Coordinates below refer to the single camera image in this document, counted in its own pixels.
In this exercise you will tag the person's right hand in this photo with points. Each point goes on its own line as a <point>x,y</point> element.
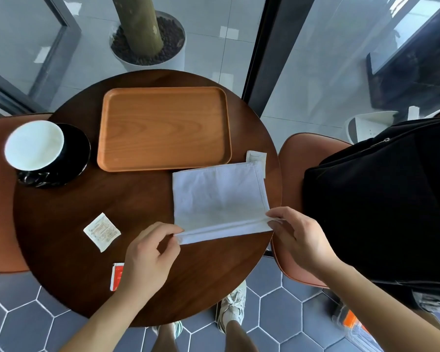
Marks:
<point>304,238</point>

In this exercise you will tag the person's left hand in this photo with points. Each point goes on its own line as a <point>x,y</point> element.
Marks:
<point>141,260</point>

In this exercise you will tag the person's left thumb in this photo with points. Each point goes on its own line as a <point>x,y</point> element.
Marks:
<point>172,249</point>

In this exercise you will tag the person's right thumb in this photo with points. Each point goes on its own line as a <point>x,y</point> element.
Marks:
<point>280,226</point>

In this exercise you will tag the white cloth napkin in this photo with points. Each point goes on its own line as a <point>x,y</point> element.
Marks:
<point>220,197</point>

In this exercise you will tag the person's right forearm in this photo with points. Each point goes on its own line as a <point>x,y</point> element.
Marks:
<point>374,304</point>

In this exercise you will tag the person's left forearm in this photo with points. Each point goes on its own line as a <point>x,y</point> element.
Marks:
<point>102,322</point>

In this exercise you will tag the orange leather chair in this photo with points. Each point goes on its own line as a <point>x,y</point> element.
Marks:
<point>0,216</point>
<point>291,172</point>

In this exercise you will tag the red and white sachet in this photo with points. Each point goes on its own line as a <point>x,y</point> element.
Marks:
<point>116,276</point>

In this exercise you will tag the white paper packet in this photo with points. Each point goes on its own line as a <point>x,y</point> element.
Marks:
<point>258,157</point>

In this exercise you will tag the white square sachet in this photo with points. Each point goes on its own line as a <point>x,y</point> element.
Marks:
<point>102,232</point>

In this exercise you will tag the person's left shoe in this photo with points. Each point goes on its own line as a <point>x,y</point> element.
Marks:
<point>176,328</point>

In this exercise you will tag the person's shoe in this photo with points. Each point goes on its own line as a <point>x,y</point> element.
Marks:
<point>176,328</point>
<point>234,304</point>

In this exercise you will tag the person's right shoe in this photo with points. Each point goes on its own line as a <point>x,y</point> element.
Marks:
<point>234,304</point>

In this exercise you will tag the person's left leg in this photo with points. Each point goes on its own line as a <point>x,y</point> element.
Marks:
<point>165,340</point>

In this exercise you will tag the person's leg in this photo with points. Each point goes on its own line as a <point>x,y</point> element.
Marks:
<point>240,339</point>
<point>165,340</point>

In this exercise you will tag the black backpack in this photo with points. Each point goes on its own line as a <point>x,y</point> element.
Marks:
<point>381,201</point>

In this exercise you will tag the person's right leg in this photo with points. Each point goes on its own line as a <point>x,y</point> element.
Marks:
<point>240,339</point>

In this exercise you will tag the wooden serving tray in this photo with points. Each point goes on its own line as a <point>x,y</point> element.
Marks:
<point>165,130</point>

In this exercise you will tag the clear plastic box orange contents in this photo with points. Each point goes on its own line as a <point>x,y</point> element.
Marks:
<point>355,326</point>

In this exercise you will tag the white plastic stool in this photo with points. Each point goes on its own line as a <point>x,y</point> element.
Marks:
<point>370,126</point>

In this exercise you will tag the black saucer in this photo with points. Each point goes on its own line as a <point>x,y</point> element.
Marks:
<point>71,157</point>

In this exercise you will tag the white plant pot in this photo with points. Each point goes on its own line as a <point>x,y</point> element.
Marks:
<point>176,56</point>

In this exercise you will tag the black cabinet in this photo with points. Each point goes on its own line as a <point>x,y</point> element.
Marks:
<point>414,84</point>

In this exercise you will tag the green tree trunk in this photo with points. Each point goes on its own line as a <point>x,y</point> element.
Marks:
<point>137,25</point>

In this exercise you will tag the black window frame post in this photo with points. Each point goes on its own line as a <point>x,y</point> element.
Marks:
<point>275,47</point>

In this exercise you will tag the grey door frame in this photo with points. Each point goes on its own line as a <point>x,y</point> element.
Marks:
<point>40,69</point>

